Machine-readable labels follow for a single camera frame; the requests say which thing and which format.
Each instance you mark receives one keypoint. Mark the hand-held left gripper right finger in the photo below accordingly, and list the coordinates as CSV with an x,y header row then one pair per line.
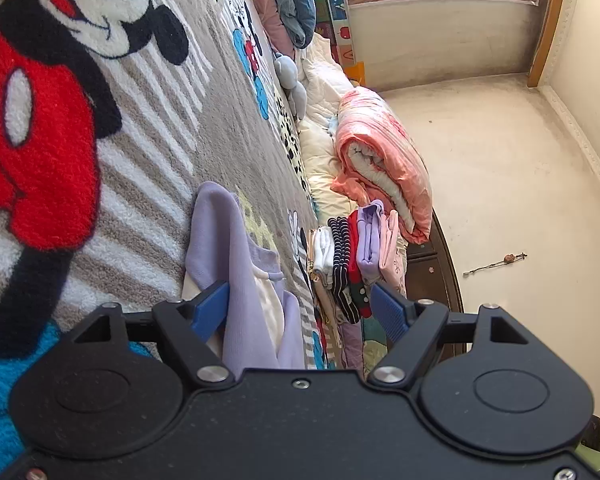
x,y
390,312

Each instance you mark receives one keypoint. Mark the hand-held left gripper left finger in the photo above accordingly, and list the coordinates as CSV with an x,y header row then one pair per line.
x,y
211,310

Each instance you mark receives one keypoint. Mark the purple and cream sweatshirt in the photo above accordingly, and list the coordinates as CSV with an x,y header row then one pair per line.
x,y
215,240

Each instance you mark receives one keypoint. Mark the stack of pink striped clothes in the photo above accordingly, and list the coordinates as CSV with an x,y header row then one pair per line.
x,y
365,245

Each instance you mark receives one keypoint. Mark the lilac patchwork quilt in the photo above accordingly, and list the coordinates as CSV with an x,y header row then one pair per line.
x,y
365,340

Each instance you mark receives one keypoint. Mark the rolled pink quilt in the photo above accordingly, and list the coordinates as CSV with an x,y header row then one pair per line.
x,y
380,150

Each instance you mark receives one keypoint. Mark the cartoon mouse printed blanket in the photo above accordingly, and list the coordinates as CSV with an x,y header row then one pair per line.
x,y
145,125

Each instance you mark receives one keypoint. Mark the white quilt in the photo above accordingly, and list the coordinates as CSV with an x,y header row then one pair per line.
x,y
325,90

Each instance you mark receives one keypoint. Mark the light blue plush toy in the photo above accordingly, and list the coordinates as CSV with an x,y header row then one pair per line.
x,y
290,80

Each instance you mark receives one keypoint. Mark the colourful alphabet foam mat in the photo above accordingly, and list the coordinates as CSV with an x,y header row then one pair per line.
x,y
337,15

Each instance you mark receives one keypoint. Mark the blue folded blanket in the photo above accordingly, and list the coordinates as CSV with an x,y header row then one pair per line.
x,y
292,0

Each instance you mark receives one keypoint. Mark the dried twig wall ornament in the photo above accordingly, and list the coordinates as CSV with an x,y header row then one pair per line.
x,y
495,264

